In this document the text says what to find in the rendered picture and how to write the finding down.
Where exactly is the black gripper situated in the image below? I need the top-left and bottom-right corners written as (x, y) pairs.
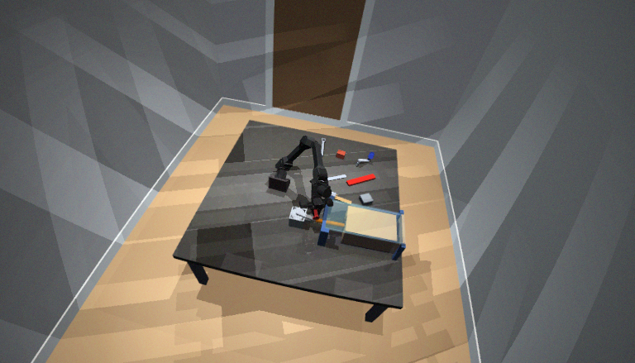
top-left (299, 192), bottom-right (333, 216)

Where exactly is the grey crank handle with blue knob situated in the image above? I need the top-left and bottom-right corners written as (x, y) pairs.
top-left (356, 152), bottom-right (375, 166)

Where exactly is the clear-panelled rack with blue uprights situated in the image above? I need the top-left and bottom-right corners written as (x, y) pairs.
top-left (321, 196), bottom-right (406, 260)

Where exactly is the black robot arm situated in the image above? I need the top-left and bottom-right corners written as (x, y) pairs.
top-left (275, 136), bottom-right (332, 209)

